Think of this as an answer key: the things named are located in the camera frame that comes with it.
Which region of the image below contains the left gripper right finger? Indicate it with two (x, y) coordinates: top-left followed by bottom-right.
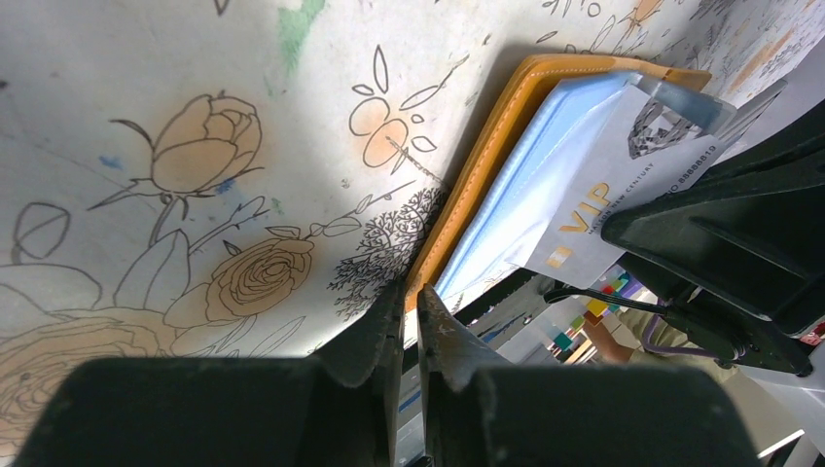
(417, 285), (759, 466)

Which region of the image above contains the floral tablecloth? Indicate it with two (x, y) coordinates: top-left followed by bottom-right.
(1, 1), (824, 464)

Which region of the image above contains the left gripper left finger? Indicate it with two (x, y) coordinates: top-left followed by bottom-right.
(15, 280), (405, 466)

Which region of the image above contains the white VIP credit card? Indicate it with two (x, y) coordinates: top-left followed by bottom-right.
(505, 82), (735, 288)

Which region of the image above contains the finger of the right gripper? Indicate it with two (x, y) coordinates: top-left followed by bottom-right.
(618, 254), (813, 377)
(601, 116), (824, 336)

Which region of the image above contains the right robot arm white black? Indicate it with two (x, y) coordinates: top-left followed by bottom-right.
(602, 106), (824, 443)

